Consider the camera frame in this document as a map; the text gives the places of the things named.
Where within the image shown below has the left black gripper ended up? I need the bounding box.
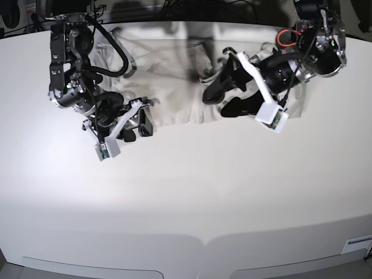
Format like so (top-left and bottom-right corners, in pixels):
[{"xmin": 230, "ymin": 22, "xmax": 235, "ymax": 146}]
[{"xmin": 202, "ymin": 53, "xmax": 302, "ymax": 118}]

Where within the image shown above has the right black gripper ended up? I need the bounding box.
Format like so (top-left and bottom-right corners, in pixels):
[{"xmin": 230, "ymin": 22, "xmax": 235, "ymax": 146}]
[{"xmin": 91, "ymin": 91, "xmax": 153, "ymax": 142}]

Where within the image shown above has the beige T-shirt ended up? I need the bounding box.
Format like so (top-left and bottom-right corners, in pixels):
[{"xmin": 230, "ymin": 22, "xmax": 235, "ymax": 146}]
[{"xmin": 87, "ymin": 22, "xmax": 309, "ymax": 128}]

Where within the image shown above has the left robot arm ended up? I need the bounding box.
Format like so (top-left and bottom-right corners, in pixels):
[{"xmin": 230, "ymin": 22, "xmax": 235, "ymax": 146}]
[{"xmin": 202, "ymin": 1, "xmax": 346, "ymax": 117}]

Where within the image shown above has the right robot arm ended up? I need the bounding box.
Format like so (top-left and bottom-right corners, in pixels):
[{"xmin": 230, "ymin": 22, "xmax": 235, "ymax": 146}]
[{"xmin": 48, "ymin": 12, "xmax": 135, "ymax": 144}]

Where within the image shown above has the white label sticker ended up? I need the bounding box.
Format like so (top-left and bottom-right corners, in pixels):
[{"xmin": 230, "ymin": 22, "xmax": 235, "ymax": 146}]
[{"xmin": 342, "ymin": 235, "xmax": 372, "ymax": 254}]

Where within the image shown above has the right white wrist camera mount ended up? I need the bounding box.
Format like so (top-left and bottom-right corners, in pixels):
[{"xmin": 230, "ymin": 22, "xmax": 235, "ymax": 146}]
[{"xmin": 82, "ymin": 97, "xmax": 154, "ymax": 161}]

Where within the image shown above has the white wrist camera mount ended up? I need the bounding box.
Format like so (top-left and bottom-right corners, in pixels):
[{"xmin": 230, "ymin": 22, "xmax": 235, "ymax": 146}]
[
  {"xmin": 82, "ymin": 97, "xmax": 154, "ymax": 161},
  {"xmin": 237, "ymin": 52, "xmax": 288, "ymax": 134}
]

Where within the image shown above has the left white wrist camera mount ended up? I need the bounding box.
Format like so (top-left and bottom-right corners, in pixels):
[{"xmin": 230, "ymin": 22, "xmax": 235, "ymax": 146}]
[{"xmin": 237, "ymin": 52, "xmax": 288, "ymax": 134}]

